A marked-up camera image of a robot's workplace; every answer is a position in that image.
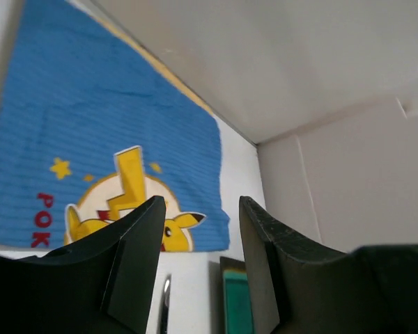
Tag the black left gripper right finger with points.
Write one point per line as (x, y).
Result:
(297, 285)

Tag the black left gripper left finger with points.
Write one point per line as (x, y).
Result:
(102, 283)

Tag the green square plate dark rim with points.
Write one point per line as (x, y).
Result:
(237, 305)

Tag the pink handled fork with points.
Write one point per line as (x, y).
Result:
(162, 325)

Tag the blue Pikachu placemat cloth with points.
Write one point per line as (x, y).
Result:
(89, 130)

